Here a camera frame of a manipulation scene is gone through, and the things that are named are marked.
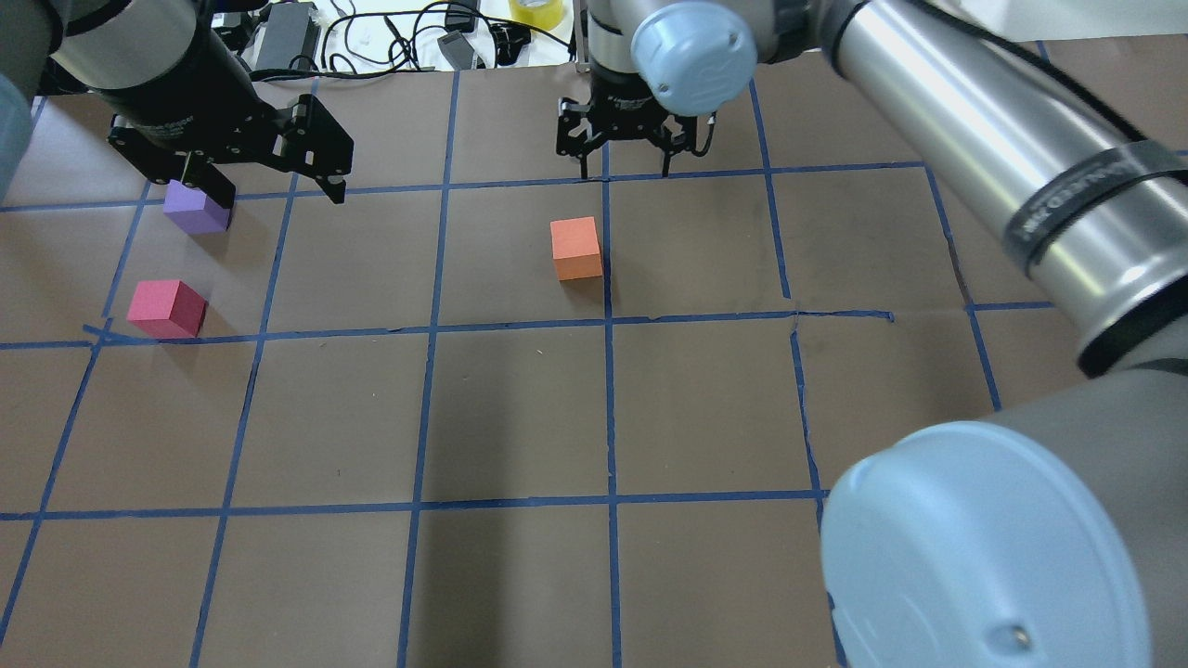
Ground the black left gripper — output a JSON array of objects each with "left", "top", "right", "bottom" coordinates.
[{"left": 108, "top": 37, "right": 354, "bottom": 209}]

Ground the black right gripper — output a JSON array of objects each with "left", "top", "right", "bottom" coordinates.
[{"left": 557, "top": 78, "right": 718, "bottom": 179}]

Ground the orange foam cube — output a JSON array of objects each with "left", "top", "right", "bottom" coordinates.
[{"left": 549, "top": 216, "right": 604, "bottom": 282}]

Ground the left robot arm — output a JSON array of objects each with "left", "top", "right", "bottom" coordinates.
[{"left": 4, "top": 1, "right": 354, "bottom": 208}]

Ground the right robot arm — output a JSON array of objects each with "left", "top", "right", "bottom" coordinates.
[{"left": 606, "top": 1, "right": 1184, "bottom": 667}]

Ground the purple foam cube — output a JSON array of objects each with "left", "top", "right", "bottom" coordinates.
[{"left": 162, "top": 179, "right": 232, "bottom": 234}]

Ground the grey power brick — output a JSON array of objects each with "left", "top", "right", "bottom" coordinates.
[{"left": 253, "top": 1, "right": 320, "bottom": 71}]

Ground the yellow tape roll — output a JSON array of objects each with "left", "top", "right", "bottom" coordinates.
[{"left": 508, "top": 0, "right": 567, "bottom": 32}]

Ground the pink foam cube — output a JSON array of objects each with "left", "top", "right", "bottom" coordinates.
[{"left": 124, "top": 279, "right": 208, "bottom": 340}]

